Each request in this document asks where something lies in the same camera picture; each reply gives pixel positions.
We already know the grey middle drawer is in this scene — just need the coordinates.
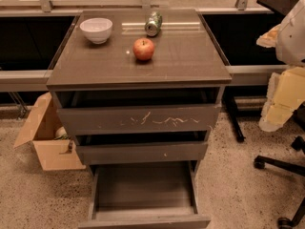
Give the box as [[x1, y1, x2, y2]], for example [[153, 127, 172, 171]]
[[76, 142, 208, 165]]

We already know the grey top drawer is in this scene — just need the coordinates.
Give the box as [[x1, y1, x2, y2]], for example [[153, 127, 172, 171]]
[[58, 104, 221, 135]]

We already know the grey drawer cabinet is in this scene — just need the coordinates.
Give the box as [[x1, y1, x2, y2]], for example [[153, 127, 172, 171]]
[[46, 8, 233, 177]]

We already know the grey open bottom drawer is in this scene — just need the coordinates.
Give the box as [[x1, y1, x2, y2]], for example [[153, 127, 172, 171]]
[[78, 161, 211, 229]]

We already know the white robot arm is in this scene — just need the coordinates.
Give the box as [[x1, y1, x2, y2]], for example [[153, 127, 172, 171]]
[[258, 0, 305, 132]]

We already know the white ceramic bowl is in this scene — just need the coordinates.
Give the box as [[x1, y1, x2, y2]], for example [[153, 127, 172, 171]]
[[79, 18, 112, 44]]

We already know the open cardboard box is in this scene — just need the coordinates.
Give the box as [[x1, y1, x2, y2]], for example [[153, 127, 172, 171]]
[[14, 93, 86, 171]]

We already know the black desk with legs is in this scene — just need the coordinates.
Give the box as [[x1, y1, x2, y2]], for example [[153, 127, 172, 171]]
[[222, 0, 305, 143]]

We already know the green soda can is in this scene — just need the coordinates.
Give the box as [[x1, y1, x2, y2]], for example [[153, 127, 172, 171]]
[[145, 11, 163, 37]]

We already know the white object in box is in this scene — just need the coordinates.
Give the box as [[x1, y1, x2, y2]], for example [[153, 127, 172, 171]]
[[55, 127, 68, 139]]

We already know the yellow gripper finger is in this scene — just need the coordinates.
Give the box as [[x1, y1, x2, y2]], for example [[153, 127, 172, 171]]
[[258, 67, 305, 132], [256, 25, 280, 48]]

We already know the red apple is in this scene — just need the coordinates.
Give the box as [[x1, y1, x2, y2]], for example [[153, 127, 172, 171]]
[[132, 38, 154, 61]]

